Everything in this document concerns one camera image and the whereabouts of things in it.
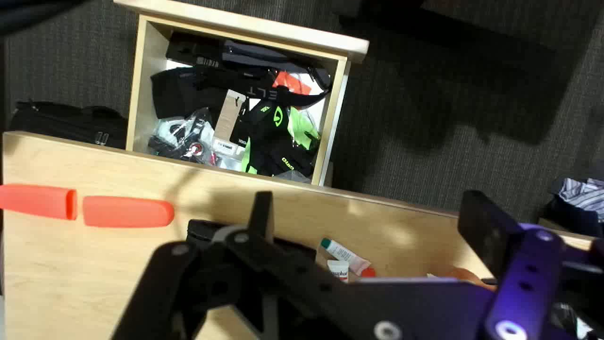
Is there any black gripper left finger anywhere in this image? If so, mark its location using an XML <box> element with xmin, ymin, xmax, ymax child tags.
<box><xmin>112</xmin><ymin>189</ymin><xmax>356</xmax><ymax>340</ymax></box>

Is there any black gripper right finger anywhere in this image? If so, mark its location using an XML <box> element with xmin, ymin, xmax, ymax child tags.
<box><xmin>458</xmin><ymin>189</ymin><xmax>604</xmax><ymax>340</ymax></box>

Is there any green and black item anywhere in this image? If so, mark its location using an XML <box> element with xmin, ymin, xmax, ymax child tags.
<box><xmin>241</xmin><ymin>100</ymin><xmax>324</xmax><ymax>179</ymax></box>

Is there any wooden drawer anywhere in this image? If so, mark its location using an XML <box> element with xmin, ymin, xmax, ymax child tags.
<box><xmin>112</xmin><ymin>0</ymin><xmax>373</xmax><ymax>189</ymax></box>

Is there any black floor bag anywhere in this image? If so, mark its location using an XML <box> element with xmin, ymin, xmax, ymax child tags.
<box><xmin>5</xmin><ymin>98</ymin><xmax>129</xmax><ymax>151</ymax></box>

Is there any light wooden desk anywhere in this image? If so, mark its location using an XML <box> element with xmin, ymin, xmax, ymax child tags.
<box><xmin>0</xmin><ymin>128</ymin><xmax>599</xmax><ymax>340</ymax></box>

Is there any small orange red item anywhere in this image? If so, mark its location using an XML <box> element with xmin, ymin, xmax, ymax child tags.
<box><xmin>273</xmin><ymin>68</ymin><xmax>314</xmax><ymax>98</ymax></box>

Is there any white red packet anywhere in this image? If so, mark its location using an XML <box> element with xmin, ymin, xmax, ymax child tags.
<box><xmin>188</xmin><ymin>138</ymin><xmax>250</xmax><ymax>174</ymax></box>

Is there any gray striped cloth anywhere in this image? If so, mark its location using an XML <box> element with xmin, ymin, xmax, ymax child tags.
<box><xmin>539</xmin><ymin>175</ymin><xmax>604</xmax><ymax>238</ymax></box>

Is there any tan card tag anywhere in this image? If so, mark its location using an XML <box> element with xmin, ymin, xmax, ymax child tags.
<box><xmin>212</xmin><ymin>87</ymin><xmax>250</xmax><ymax>143</ymax></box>

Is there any white gray gadget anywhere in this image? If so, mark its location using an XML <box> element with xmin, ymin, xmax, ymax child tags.
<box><xmin>148</xmin><ymin>107</ymin><xmax>216</xmax><ymax>158</ymax></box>

